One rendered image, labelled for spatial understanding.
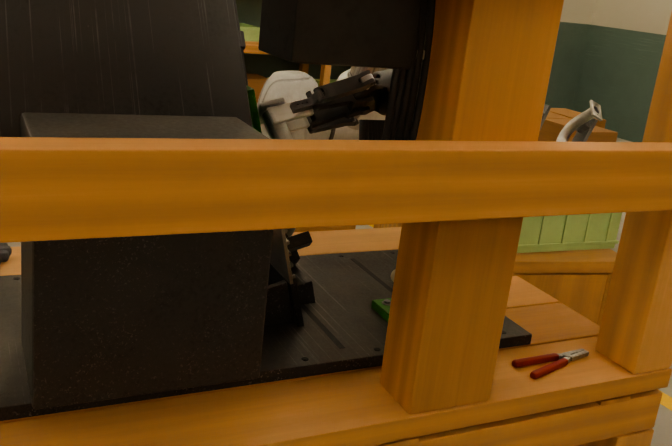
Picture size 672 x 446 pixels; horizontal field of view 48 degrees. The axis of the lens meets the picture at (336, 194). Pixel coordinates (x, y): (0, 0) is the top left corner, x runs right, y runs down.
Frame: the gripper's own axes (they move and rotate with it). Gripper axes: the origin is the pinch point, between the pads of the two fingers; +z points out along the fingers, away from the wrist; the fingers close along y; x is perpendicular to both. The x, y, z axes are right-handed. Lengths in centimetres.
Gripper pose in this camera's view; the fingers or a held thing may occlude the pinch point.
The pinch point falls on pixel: (288, 117)
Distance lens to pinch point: 121.6
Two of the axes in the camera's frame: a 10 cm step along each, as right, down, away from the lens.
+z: -8.9, 2.7, -3.5
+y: 2.0, -4.6, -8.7
